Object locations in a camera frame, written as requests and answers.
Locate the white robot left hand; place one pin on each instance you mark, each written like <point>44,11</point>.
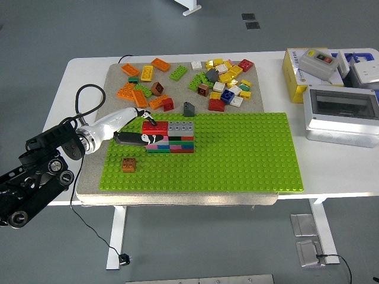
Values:
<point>112,121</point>

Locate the brown square building brick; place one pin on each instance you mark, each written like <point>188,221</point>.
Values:
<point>157,88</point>
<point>129,164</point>
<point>203,89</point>

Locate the red long building brick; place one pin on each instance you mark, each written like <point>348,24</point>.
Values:
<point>162,127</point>

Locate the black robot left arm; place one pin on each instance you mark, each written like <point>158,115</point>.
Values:
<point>53,136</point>

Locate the orange long building brick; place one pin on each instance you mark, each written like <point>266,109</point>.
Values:
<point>130,69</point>
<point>160,64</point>
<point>125,90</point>
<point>139,98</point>
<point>156,102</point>

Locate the lime green long brick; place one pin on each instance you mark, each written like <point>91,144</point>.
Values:
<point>143,90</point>
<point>178,72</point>
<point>195,82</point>
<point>205,79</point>

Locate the small dark green brick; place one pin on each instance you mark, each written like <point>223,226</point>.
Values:
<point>133,79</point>

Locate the red square building brick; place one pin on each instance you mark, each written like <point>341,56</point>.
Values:
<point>245,65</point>
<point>167,104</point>

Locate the yellow long building brick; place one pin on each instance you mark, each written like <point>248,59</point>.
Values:
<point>147,73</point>

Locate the grey long building brick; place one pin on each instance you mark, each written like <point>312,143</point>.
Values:
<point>180,127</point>

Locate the dark grey sloped brick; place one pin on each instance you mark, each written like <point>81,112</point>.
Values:
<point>211,74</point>
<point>188,109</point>

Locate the white square building brick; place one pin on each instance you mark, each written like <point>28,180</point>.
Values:
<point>236,101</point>
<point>221,68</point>
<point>218,86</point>
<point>235,89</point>
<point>196,65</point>

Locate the red thick building brick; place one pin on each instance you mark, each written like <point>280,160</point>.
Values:
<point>216,104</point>

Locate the blue square building brick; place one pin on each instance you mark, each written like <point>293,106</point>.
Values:
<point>227,96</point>

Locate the green studded baseplate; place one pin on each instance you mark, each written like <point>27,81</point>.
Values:
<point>237,154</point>

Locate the small pink brick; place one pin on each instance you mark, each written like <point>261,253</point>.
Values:
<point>231,62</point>

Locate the green and white brick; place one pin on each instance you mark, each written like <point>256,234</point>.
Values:
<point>243,87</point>

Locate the white table leg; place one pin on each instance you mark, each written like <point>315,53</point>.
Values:
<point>322,230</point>
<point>117,236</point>

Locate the black plug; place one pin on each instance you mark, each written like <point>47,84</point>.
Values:
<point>122,258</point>

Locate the white furniture foot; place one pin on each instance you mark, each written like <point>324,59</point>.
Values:
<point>189,6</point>

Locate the grey-brown mat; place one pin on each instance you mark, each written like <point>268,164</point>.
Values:
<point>254,103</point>

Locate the black floor socket cover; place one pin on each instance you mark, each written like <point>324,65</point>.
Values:
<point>248,16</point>
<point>252,25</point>

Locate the yellow cardboard box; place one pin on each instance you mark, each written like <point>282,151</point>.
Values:
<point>291,74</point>

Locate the long grey metal plate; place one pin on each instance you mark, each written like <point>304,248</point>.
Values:
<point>207,280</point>

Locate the silver metal floor plate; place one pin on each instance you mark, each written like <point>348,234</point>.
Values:
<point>303,225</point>
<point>308,253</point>

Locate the white distribution box clear lid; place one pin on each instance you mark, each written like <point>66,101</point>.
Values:
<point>340,124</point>

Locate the white plastic part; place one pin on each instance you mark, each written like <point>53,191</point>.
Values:
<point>343,63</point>

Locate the grey plastic box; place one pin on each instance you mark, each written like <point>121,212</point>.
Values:
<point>352,79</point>

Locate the blue plastic bin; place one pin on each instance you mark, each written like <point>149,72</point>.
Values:
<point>364,55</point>

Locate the multicolour stacked brick wall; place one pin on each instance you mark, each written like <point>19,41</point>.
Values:
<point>181,145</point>

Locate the grey push-button switch box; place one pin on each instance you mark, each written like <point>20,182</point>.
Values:
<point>316,65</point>

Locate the white wall socket panel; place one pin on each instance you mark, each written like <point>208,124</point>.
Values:
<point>365,72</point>

